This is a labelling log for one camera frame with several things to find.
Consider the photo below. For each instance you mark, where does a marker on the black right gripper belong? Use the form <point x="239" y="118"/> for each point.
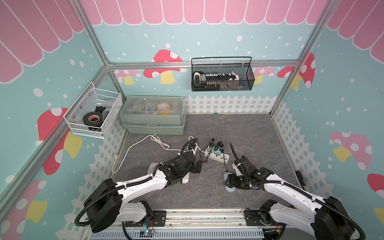
<point x="231" y="181"/>

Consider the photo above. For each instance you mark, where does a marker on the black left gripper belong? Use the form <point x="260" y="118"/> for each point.
<point x="197" y="166"/>

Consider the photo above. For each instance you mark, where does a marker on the pale blue wireless mouse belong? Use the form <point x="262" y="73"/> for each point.
<point x="230" y="182"/>

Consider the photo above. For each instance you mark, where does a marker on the lilac wireless mouse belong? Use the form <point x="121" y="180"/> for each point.
<point x="151" y="167"/>

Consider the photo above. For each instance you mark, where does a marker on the white pink wireless mouse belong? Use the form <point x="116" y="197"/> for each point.
<point x="186" y="179"/>

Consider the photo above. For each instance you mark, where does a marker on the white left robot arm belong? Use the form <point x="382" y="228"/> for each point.
<point x="112" y="202"/>

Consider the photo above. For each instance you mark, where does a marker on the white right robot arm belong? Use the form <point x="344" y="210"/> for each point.
<point x="323" y="218"/>

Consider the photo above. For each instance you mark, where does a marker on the white power strip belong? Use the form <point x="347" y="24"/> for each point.
<point x="222" y="158"/>

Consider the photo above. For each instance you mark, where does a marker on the teal USB charger plug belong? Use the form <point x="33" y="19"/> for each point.
<point x="218" y="150"/>

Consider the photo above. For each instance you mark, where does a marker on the green USB charger plug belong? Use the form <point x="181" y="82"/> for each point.
<point x="210" y="148"/>

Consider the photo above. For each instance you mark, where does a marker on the green plastic storage box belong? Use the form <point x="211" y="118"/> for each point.
<point x="154" y="115"/>

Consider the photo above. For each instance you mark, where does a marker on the black tape roll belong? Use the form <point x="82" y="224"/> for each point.
<point x="93" y="119"/>

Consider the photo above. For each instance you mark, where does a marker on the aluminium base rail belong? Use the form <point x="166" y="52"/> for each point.
<point x="211" y="224"/>

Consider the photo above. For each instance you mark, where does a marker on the white wire basket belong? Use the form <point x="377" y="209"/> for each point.
<point x="93" y="99"/>

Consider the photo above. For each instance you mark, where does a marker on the black wire mesh basket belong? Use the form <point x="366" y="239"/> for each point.
<point x="220" y="74"/>

